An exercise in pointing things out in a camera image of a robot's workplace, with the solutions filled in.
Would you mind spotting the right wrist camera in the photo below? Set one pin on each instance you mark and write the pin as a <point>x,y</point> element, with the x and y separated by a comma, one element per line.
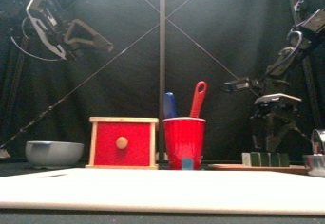
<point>239,84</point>

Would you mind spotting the red plastic utensil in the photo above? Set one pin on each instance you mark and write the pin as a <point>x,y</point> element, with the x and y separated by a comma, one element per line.
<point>197,104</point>

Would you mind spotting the wooden box with red drawer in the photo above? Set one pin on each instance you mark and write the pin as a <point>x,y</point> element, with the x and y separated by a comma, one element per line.
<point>136,148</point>

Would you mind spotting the small blue square piece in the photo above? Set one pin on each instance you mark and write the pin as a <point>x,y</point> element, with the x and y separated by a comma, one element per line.
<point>188,164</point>

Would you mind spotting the vertical metal frame pole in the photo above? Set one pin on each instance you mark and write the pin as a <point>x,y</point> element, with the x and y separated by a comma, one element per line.
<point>162,60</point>

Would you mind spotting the blue plastic utensil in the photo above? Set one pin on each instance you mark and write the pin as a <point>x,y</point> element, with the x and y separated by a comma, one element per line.
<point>170,106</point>

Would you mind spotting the small metal cup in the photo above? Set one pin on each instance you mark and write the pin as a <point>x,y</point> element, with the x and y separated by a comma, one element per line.
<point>315,164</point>

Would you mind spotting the blue-grey bowl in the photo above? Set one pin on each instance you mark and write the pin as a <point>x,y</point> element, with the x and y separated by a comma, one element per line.
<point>53,153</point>

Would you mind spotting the small metal frame clamp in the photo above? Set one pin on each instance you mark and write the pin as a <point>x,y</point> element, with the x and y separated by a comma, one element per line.
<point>4,154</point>

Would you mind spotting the red plastic cup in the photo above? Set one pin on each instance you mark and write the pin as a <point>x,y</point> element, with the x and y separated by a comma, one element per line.
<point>184,139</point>

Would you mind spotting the dark metal frame strut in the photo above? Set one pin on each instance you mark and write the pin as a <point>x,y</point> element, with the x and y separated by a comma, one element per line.
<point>308,76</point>

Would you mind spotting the wooden plate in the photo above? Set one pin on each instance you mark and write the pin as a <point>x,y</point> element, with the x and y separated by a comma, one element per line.
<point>229,167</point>

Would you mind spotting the black backdrop cloth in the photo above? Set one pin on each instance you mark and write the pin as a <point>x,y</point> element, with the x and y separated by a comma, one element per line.
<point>237,28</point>

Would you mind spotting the white cutting board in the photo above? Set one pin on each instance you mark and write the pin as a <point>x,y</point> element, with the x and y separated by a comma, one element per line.
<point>161,190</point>

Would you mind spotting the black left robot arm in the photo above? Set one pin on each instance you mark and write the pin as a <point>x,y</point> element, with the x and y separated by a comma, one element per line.
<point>12,12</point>

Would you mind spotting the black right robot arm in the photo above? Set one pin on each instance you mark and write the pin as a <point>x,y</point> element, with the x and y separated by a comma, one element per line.
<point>284,63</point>

